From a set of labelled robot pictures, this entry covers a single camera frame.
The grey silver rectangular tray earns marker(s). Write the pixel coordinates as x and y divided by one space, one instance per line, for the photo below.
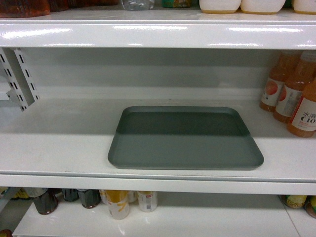
183 138

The white labelled drink bottle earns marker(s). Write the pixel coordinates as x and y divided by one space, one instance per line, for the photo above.
147 200

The white metal store shelf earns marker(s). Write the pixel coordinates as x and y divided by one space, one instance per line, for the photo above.
90 64

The yellow white drink bottle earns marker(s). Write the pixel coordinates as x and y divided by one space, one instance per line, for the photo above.
118 203

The dark cola bottle right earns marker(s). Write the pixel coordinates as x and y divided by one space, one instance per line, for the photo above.
89 198

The dark cola bottle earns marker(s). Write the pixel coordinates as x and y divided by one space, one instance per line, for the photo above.
89 198
44 200
70 195

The dark cola bottle middle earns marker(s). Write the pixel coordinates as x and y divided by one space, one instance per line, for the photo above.
70 195

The clear plastic water bottle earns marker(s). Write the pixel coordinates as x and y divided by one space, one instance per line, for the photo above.
137 5

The white round container left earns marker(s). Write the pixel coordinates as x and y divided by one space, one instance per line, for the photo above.
219 6

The white round container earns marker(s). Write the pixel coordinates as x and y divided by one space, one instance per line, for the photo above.
219 6
304 6
261 6

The orange juice bottle rear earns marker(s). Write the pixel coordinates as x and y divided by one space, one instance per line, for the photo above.
279 73

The orange juice bottle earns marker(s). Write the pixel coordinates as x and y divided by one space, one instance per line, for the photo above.
303 120
279 73
294 86

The dark cola bottle left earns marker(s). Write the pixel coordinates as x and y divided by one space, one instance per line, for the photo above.
44 200

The orange juice bottle front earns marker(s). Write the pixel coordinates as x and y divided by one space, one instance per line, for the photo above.
303 120

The white round container middle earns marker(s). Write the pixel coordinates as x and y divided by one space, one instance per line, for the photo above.
261 6

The orange juice bottle middle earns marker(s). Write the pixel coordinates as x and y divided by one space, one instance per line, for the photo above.
294 86

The green yellow canned goods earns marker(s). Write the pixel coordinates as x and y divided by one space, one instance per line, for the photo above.
301 201

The red brown packaged goods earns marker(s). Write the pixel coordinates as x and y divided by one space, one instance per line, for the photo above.
24 8

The white round container right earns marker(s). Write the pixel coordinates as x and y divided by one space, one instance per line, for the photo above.
304 6

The white slotted shelf bracket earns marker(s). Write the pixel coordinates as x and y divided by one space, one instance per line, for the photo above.
22 85

